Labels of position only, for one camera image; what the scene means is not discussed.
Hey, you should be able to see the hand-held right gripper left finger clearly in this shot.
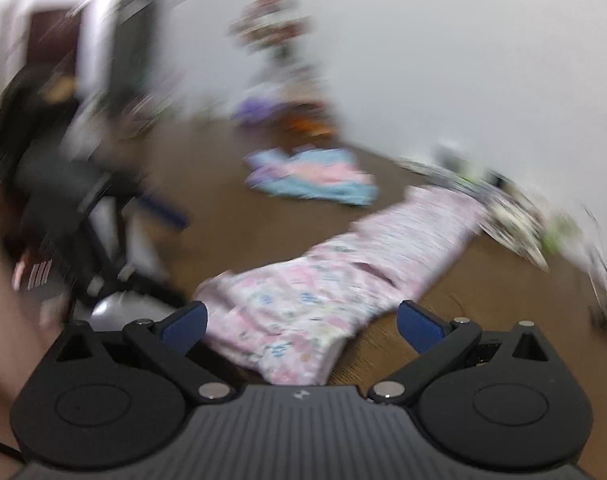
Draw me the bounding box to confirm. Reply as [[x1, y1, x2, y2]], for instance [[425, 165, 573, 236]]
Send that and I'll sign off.
[[58, 301, 234, 406]]

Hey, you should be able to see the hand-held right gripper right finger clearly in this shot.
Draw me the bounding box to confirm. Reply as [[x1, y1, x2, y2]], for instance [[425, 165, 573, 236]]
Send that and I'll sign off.
[[371, 301, 547, 406]]

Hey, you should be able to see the pink floral garment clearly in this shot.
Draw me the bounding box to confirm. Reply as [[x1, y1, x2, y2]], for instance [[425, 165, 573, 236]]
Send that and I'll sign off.
[[193, 185, 490, 387]]

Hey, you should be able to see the person's left forearm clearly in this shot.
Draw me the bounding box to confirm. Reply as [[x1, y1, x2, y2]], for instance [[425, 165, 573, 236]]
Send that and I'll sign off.
[[0, 227, 51, 403]]

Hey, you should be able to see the small blue object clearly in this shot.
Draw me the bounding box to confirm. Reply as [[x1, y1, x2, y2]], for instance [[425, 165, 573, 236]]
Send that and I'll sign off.
[[133, 194, 190, 231]]

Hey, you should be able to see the cream green floral cloth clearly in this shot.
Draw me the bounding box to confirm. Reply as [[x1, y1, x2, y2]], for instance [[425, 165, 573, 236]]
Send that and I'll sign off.
[[477, 189, 553, 272]]

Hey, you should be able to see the pastel blue pink garment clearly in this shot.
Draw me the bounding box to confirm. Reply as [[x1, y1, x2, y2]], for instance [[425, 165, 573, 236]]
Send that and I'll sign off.
[[242, 146, 380, 207]]

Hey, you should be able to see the dark office chair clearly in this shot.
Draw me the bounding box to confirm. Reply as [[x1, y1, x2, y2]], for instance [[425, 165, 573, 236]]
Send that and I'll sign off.
[[0, 69, 186, 308]]

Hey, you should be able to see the purple tissue box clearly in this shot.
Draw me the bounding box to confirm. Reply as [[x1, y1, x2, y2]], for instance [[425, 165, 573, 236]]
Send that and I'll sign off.
[[230, 96, 290, 127]]

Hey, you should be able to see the clear container of oranges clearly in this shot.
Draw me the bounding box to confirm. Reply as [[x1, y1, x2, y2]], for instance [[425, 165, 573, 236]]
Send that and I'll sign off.
[[277, 104, 335, 139]]

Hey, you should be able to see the black panel with yellow edge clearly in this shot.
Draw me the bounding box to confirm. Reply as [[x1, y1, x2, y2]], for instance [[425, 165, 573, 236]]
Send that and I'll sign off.
[[110, 0, 186, 113]]

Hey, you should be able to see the dried rose bouquet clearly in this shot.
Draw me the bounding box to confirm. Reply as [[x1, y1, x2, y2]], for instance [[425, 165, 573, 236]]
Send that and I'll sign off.
[[227, 0, 315, 67]]

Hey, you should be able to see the dark wooden door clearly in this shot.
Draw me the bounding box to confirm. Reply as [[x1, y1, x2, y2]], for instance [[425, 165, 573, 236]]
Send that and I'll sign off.
[[27, 4, 85, 70]]

